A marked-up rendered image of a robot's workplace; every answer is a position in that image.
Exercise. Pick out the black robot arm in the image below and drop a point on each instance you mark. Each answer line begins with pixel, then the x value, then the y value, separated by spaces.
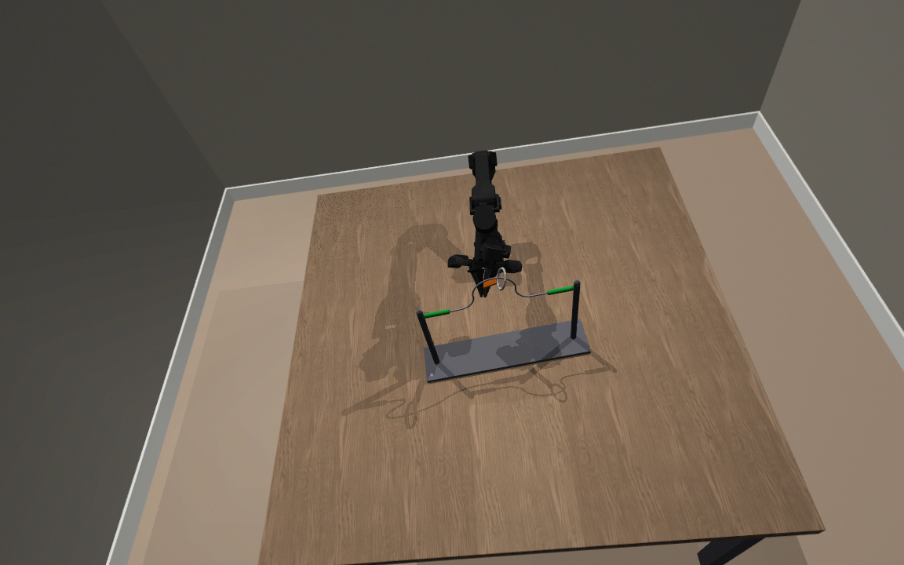
pixel 484 203

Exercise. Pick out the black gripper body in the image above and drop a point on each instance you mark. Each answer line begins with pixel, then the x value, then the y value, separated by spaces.
pixel 456 261

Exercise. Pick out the orange bar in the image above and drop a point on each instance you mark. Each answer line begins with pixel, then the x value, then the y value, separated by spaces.
pixel 496 281

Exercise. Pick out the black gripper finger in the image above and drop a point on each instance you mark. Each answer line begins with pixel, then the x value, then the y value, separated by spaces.
pixel 477 274
pixel 488 275

